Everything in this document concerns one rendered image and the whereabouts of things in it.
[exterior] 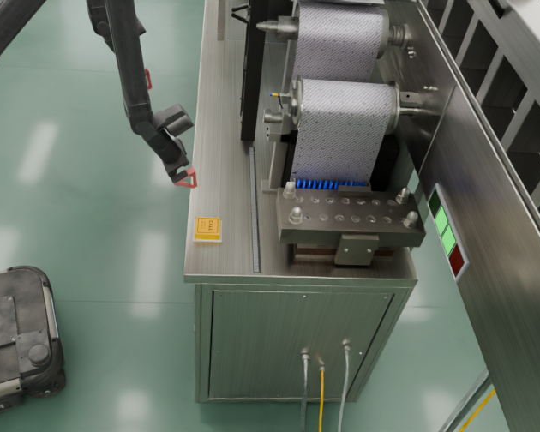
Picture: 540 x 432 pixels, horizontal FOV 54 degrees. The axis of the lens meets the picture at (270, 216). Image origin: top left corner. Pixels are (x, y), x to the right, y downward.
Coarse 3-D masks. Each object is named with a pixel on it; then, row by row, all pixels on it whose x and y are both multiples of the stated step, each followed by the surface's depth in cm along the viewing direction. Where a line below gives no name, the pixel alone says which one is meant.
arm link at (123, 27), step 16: (112, 0) 103; (128, 0) 105; (112, 16) 106; (128, 16) 107; (112, 32) 109; (128, 32) 109; (128, 48) 112; (128, 64) 114; (128, 80) 117; (144, 80) 119; (128, 96) 120; (144, 96) 121; (128, 112) 123; (144, 112) 124
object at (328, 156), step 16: (304, 144) 144; (320, 144) 144; (336, 144) 145; (352, 144) 145; (368, 144) 145; (304, 160) 148; (320, 160) 149; (336, 160) 149; (352, 160) 149; (368, 160) 150; (304, 176) 153; (320, 176) 153; (336, 176) 153; (352, 176) 154; (368, 176) 154
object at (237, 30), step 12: (240, 0) 219; (276, 0) 220; (288, 0) 220; (240, 12) 223; (276, 12) 224; (288, 12) 224; (228, 24) 227; (240, 24) 227; (228, 36) 231; (240, 36) 231
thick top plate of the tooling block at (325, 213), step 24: (312, 192) 150; (336, 192) 151; (384, 192) 153; (288, 216) 143; (312, 216) 144; (336, 216) 145; (360, 216) 146; (384, 216) 146; (288, 240) 143; (312, 240) 143; (336, 240) 144; (384, 240) 145; (408, 240) 145
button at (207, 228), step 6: (198, 222) 152; (204, 222) 152; (210, 222) 153; (216, 222) 153; (198, 228) 150; (204, 228) 151; (210, 228) 151; (216, 228) 151; (198, 234) 149; (204, 234) 149; (210, 234) 149; (216, 234) 150
